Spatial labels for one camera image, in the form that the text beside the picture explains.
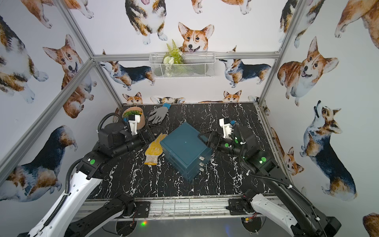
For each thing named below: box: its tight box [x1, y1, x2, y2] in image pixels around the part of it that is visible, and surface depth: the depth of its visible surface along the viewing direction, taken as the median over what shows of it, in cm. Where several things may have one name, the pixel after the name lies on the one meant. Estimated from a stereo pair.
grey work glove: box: [147, 102, 172, 124], surface depth 116 cm
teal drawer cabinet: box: [159, 121, 214, 183], surface depth 73 cm
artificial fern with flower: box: [163, 39, 184, 77], surface depth 85 cm
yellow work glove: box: [144, 132, 167, 166], surface depth 92 cm
